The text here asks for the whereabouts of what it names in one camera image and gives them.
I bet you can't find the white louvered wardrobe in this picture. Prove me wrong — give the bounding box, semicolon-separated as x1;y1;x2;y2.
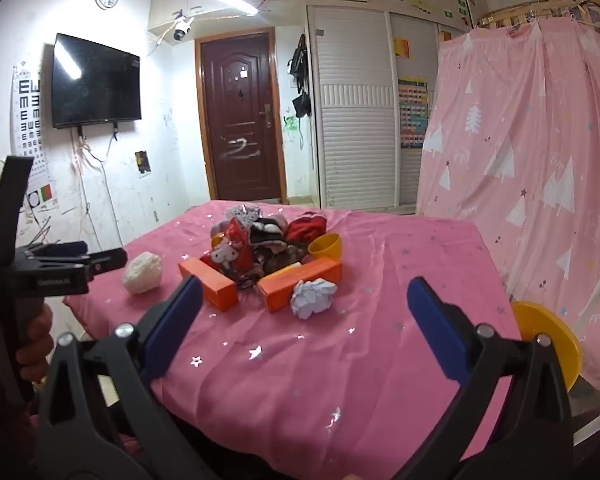
307;5;441;211

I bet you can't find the eye chart poster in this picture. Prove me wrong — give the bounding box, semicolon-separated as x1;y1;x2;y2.
11;62;61;211

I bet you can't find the white security camera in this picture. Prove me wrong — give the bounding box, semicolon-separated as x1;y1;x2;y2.
172;16;196;42

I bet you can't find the yellow plastic basin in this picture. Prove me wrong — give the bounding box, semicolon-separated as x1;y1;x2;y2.
511;301;582;393

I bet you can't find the person's left hand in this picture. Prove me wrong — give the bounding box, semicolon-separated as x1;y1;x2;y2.
0;304;55;386

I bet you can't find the pink tree print curtain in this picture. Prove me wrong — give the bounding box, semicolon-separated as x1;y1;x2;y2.
415;20;600;396

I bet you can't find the orange cardboard box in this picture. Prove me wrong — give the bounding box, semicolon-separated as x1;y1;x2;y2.
178;257;239;313
256;258;343;313

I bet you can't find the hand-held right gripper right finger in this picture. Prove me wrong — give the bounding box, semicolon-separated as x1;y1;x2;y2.
406;276;573;480

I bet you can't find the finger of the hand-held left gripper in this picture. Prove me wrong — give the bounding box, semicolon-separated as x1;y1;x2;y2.
30;241;90;261
77;247;129;277

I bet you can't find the pile of snack wrappers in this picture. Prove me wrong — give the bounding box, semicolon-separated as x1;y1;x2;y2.
200;204;328;291

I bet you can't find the small yellow bowl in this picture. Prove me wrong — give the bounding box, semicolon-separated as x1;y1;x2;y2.
307;234;343;261

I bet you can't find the colourful grid chart poster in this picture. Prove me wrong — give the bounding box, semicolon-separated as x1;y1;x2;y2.
397;77;429;150

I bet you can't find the pink star tablecloth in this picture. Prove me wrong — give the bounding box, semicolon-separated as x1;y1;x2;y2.
62;199;523;480

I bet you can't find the white wall cable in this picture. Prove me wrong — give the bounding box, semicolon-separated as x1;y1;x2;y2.
75;130;121;241

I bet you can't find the wooden bed rail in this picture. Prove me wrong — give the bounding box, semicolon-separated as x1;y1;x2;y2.
475;0;600;36

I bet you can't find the dark brown door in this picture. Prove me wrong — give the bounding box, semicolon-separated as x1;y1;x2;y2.
195;27;287;202

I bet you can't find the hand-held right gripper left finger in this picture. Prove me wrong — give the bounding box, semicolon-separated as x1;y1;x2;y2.
36;276;216;480

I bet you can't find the black wall television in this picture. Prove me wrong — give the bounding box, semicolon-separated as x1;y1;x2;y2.
51;33;142;130

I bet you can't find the printed paper ball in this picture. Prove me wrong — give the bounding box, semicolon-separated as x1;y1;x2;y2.
290;278;339;320

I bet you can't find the white tissue ball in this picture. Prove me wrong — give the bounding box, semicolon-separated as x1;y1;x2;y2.
122;252;163;294

